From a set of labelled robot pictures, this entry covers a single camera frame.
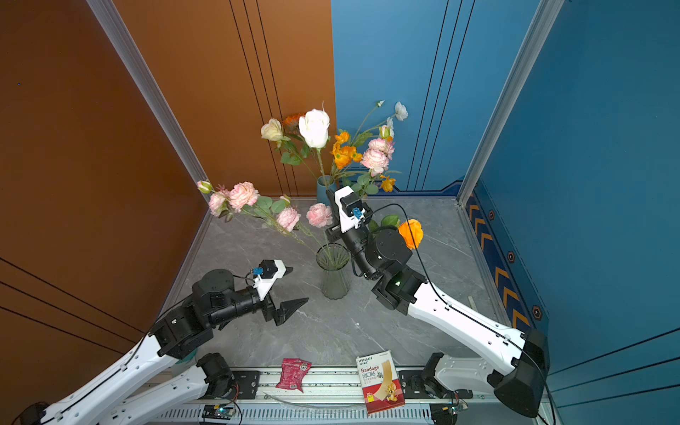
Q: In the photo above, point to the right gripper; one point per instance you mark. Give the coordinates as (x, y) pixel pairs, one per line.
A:
(337, 232)

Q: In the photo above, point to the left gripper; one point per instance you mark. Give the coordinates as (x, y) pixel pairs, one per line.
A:
(284, 311)

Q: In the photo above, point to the teal ceramic vase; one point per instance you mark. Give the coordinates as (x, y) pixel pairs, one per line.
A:
(325, 182)

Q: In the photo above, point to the clear ribbed glass vase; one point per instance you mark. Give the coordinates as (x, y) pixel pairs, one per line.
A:
(333, 271)

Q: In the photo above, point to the yellow orange poppy spray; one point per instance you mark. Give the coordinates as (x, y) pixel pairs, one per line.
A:
(343, 154)

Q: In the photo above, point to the pink rose spray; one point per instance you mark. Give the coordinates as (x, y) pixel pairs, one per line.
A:
(377, 156)
(242, 199)

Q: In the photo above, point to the white rose flower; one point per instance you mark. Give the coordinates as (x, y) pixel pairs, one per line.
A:
(272, 131)
(313, 126)

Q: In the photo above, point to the orange gerbera flower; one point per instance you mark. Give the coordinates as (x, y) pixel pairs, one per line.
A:
(292, 119)

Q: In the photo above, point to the white ranunculus spray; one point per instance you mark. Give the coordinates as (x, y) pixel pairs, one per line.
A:
(384, 130)

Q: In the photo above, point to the pink carnation spray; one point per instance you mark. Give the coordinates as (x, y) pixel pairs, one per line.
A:
(313, 215)

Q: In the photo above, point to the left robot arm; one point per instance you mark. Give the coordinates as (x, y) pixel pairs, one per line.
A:
(115, 396)

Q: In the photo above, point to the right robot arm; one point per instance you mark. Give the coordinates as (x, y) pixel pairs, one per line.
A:
(515, 362)

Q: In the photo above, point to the pink snack packet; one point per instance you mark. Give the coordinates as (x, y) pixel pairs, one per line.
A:
(293, 373)

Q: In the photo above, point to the red bandage box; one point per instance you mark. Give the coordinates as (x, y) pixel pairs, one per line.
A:
(380, 383)

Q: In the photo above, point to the left green circuit board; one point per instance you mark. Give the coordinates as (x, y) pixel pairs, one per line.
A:
(218, 413)

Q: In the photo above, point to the green circuit board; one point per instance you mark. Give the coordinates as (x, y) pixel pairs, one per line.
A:
(456, 406)
(218, 413)

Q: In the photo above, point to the right green circuit board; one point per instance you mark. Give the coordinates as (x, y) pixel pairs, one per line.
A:
(456, 406)

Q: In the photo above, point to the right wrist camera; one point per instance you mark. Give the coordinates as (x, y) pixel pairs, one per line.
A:
(349, 209)

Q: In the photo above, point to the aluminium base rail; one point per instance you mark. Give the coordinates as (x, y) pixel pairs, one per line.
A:
(331, 396)

